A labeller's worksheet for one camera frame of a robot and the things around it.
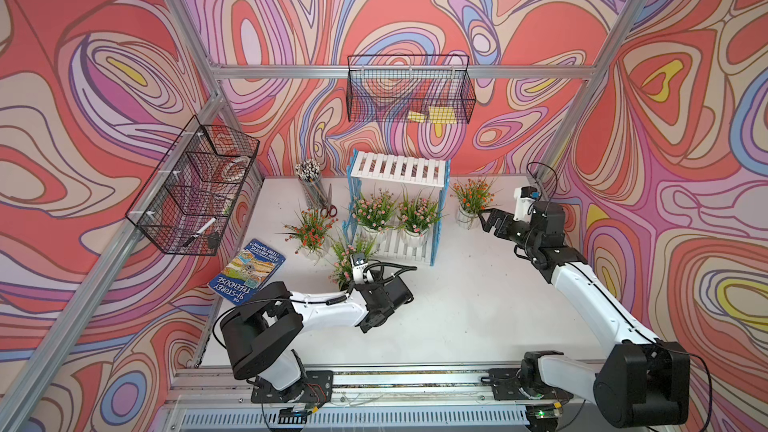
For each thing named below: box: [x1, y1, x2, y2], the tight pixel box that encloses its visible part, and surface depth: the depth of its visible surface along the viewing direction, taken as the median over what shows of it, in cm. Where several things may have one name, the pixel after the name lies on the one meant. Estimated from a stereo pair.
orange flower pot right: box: [449, 176, 503, 230], surface depth 100 cm
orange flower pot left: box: [274, 208, 339, 266], surface depth 90 cm
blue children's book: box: [207, 238, 286, 306], surface depth 94 cm
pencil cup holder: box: [295, 159, 328, 209], surface depth 101 cm
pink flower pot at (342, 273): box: [328, 234, 375, 291], surface depth 80 cm
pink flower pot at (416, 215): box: [396, 184, 449, 248], surface depth 92 cm
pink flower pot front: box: [351, 183, 398, 245], surface depth 90 cm
